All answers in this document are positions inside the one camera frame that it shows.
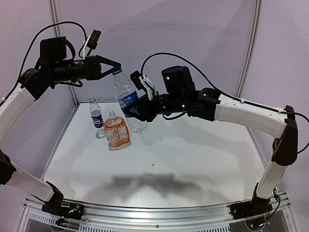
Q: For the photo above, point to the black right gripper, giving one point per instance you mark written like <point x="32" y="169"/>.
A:
<point x="148" y="105"/>

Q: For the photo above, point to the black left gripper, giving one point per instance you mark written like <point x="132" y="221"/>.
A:
<point x="92" y="67"/>

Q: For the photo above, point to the clear bottle blue text label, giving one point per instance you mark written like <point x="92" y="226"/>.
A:
<point x="125" y="93"/>

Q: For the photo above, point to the orange label bottle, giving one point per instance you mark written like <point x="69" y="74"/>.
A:
<point x="116" y="131"/>

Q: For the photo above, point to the Pepsi bottle blue label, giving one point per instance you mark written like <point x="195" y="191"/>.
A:
<point x="97" y="119"/>

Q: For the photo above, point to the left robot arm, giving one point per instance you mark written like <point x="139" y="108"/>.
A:
<point x="31" y="85"/>

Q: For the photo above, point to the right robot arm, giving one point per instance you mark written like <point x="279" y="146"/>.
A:
<point x="211" y="104"/>

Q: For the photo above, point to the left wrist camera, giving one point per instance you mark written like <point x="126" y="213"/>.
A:
<point x="90" y="43"/>

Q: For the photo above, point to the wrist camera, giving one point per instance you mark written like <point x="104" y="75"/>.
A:
<point x="142" y="82"/>
<point x="90" y="43"/>

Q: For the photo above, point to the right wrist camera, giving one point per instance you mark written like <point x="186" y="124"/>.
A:
<point x="142" y="82"/>

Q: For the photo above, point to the aluminium table frame rail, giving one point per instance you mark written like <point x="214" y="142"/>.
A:
<point x="211" y="218"/>

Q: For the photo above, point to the right corner aluminium post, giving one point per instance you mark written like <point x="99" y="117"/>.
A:
<point x="250" y="47"/>

